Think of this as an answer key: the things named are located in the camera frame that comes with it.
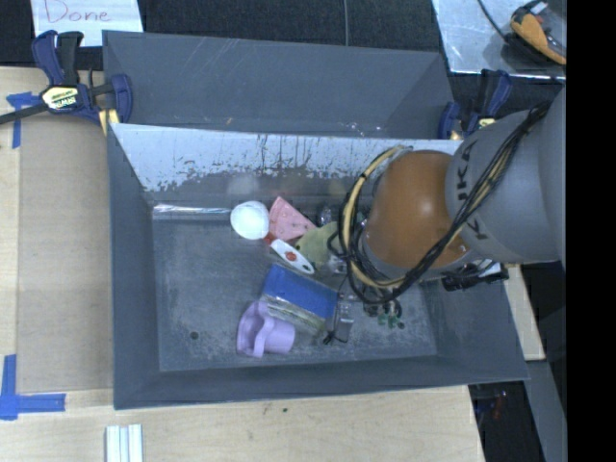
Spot blue flat box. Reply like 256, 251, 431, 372
261, 263, 340, 321

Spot clear plastic packet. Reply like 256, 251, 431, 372
259, 295, 329, 337

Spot yellow-green cloth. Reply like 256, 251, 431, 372
294, 220, 340, 270

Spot lilac plastic cup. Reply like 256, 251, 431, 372
235, 300, 296, 359

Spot white and red small tool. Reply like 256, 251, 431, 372
263, 237, 317, 275

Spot pink wedge toy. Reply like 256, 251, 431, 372
267, 195, 318, 245

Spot white ball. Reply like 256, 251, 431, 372
229, 200, 271, 242

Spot grey metal bin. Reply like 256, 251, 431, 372
100, 30, 531, 411

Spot clear plastic tube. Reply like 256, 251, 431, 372
152, 202, 233, 221

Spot black cylinder on white bracket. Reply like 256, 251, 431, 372
441, 259, 510, 293

